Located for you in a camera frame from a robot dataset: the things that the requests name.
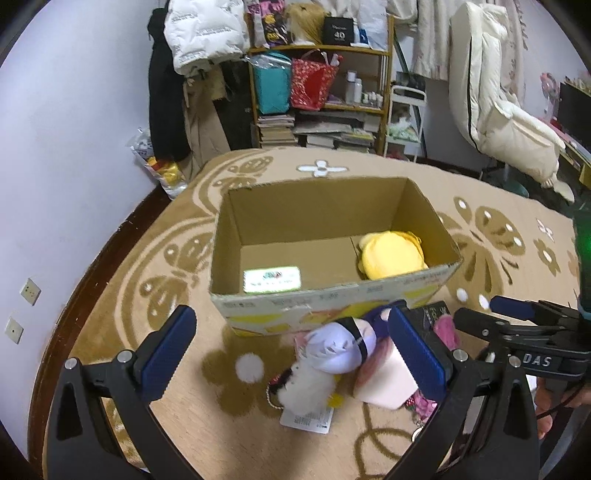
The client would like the white plastic bag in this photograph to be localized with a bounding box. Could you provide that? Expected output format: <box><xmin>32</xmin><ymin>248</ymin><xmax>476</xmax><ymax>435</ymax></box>
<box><xmin>355</xmin><ymin>0</ymin><xmax>389</xmax><ymax>51</ymax></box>

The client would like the dark monitor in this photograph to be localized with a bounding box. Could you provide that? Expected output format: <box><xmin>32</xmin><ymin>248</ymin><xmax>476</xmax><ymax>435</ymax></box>
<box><xmin>558</xmin><ymin>80</ymin><xmax>591</xmax><ymax>153</ymax></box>

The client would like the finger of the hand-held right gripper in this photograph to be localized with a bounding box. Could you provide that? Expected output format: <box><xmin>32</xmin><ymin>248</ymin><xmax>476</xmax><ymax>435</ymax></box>
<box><xmin>489</xmin><ymin>295</ymin><xmax>578</xmax><ymax>324</ymax></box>
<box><xmin>453</xmin><ymin>307</ymin><xmax>568</xmax><ymax>344</ymax></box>

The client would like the person's right hand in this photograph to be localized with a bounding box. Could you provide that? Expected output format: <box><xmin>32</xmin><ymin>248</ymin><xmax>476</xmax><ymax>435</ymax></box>
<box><xmin>533</xmin><ymin>376</ymin><xmax>591</xmax><ymax>432</ymax></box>

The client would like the dark wooden bed frame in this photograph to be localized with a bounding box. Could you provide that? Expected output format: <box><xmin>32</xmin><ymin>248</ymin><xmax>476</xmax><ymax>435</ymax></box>
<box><xmin>18</xmin><ymin>185</ymin><xmax>176</xmax><ymax>467</ymax></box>

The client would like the yellow plush toy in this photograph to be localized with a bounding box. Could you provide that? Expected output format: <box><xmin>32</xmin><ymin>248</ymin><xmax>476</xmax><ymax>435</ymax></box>
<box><xmin>356</xmin><ymin>231</ymin><xmax>430</xmax><ymax>281</ymax></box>

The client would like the white puffer jacket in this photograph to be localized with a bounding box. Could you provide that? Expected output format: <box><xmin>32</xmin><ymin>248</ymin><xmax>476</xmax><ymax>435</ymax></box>
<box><xmin>164</xmin><ymin>0</ymin><xmax>250</xmax><ymax>77</ymax></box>

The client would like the pale pink plush cushion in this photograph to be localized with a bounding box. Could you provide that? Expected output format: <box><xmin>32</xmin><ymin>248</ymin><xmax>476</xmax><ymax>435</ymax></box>
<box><xmin>353</xmin><ymin>344</ymin><xmax>419</xmax><ymax>410</ymax></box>

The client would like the clear plastic bag of toys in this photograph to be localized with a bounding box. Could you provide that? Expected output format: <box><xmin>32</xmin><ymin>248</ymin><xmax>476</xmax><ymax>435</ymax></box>
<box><xmin>129</xmin><ymin>127</ymin><xmax>188</xmax><ymax>199</ymax></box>

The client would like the red gift bag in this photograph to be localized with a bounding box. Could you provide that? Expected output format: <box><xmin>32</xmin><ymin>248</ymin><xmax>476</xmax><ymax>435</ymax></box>
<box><xmin>290</xmin><ymin>50</ymin><xmax>339</xmax><ymax>112</ymax></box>

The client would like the pile of magazines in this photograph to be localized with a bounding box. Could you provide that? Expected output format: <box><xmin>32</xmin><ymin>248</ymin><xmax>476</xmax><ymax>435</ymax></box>
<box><xmin>293</xmin><ymin>111</ymin><xmax>382</xmax><ymax>153</ymax></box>

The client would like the beige coat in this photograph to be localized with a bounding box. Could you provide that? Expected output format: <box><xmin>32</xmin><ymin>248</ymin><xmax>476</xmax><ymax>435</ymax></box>
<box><xmin>182</xmin><ymin>69</ymin><xmax>232</xmax><ymax>169</ymax></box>

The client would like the cream padded chair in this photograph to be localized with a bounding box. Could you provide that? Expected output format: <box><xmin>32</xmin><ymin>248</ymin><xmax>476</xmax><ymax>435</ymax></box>
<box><xmin>449</xmin><ymin>2</ymin><xmax>575</xmax><ymax>204</ymax></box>

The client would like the blond wig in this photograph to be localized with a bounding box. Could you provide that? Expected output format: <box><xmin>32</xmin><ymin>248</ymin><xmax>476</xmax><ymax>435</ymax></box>
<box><xmin>286</xmin><ymin>2</ymin><xmax>326</xmax><ymax>44</ymax></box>

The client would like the stack of books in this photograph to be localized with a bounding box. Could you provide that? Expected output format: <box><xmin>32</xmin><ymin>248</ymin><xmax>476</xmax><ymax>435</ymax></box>
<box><xmin>256</xmin><ymin>113</ymin><xmax>297</xmax><ymax>148</ymax></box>

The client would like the white trolley cart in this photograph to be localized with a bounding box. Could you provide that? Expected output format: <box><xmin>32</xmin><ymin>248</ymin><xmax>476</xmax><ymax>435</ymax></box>
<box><xmin>383</xmin><ymin>84</ymin><xmax>428</xmax><ymax>162</ymax></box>

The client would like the plush toy in cart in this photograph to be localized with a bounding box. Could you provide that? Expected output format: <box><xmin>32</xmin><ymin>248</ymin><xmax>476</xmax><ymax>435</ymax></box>
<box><xmin>390</xmin><ymin>105</ymin><xmax>419</xmax><ymax>139</ymax></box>

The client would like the white paper tag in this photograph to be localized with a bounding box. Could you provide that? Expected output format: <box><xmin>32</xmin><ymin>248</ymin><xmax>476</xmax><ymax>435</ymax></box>
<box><xmin>280</xmin><ymin>406</ymin><xmax>335</xmax><ymax>435</ymax></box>

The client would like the black white printed pouch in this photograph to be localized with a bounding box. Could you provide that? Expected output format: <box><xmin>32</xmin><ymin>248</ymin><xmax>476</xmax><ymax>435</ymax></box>
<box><xmin>413</xmin><ymin>302</ymin><xmax>451</xmax><ymax>334</ymax></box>

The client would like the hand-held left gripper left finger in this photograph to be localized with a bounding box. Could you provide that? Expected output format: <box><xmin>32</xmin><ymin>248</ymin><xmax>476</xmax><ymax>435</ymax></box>
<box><xmin>46</xmin><ymin>305</ymin><xmax>204</xmax><ymax>480</ymax></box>

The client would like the white fluffy plush toy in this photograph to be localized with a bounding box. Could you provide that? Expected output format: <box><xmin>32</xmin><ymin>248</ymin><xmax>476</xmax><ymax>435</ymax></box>
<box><xmin>270</xmin><ymin>360</ymin><xmax>345</xmax><ymax>414</ymax></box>

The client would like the black coat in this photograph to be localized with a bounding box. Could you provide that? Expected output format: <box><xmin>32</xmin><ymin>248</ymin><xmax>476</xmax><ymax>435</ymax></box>
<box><xmin>148</xmin><ymin>8</ymin><xmax>192</xmax><ymax>160</ymax></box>

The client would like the black box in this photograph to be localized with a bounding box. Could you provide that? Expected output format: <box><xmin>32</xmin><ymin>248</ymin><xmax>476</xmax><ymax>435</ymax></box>
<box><xmin>322</xmin><ymin>16</ymin><xmax>356</xmax><ymax>46</ymax></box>

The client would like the black hanging garment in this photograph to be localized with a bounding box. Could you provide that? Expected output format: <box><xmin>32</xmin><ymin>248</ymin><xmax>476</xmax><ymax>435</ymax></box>
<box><xmin>217</xmin><ymin>60</ymin><xmax>256</xmax><ymax>151</ymax></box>

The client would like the pink fan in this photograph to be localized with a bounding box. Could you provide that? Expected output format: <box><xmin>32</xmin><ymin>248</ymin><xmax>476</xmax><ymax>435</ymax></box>
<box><xmin>540</xmin><ymin>71</ymin><xmax>561</xmax><ymax>121</ymax></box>

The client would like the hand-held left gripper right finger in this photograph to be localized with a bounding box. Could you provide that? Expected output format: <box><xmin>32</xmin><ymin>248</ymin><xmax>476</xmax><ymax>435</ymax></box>
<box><xmin>387</xmin><ymin>300</ymin><xmax>541</xmax><ymax>480</ymax></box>

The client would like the white bottle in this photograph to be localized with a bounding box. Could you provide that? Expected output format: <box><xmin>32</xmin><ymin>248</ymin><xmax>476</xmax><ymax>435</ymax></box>
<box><xmin>345</xmin><ymin>70</ymin><xmax>363</xmax><ymax>104</ymax></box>

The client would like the wooden shelf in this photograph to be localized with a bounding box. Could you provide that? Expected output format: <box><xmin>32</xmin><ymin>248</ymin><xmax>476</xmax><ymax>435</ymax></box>
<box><xmin>247</xmin><ymin>14</ymin><xmax>395</xmax><ymax>155</ymax></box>

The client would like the purple printed bag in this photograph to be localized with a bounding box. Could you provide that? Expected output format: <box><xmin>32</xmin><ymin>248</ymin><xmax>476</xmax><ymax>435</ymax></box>
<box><xmin>247</xmin><ymin>0</ymin><xmax>287</xmax><ymax>47</ymax></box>

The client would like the teal bag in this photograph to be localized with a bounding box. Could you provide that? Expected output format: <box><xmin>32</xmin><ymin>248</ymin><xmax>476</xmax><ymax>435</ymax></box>
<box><xmin>253</xmin><ymin>53</ymin><xmax>293</xmax><ymax>115</ymax></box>

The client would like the floral curtain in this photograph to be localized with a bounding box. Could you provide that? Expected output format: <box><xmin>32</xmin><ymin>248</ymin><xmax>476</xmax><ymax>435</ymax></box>
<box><xmin>385</xmin><ymin>0</ymin><xmax>532</xmax><ymax>81</ymax></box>

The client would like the white-haired blindfolded plush doll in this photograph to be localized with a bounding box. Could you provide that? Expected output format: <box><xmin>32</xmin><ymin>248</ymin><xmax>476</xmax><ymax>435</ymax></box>
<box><xmin>300</xmin><ymin>310</ymin><xmax>398</xmax><ymax>376</ymax></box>

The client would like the cardboard box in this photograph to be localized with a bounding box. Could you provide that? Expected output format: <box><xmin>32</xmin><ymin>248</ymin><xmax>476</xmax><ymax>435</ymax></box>
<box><xmin>209</xmin><ymin>176</ymin><xmax>464</xmax><ymax>337</ymax></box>

